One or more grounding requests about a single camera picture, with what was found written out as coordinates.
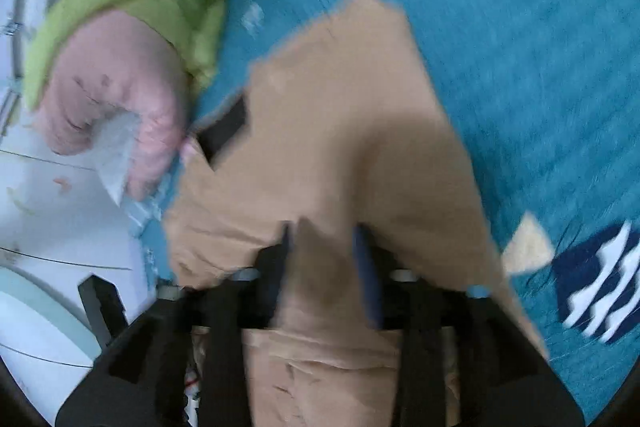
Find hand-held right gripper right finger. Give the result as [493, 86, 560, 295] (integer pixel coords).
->
[353, 223, 584, 427]

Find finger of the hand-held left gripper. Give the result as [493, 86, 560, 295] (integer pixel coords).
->
[192, 95, 252, 171]

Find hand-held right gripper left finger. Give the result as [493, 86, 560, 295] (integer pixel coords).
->
[55, 222, 292, 427]

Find tan garment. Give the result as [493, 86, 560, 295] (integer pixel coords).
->
[162, 0, 551, 427]

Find person's left hand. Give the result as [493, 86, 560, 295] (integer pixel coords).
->
[32, 12, 198, 202]

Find pale green round basin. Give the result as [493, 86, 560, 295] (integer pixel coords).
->
[0, 267, 98, 365]

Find teal printed blanket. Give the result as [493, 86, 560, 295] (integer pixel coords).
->
[127, 0, 640, 425]

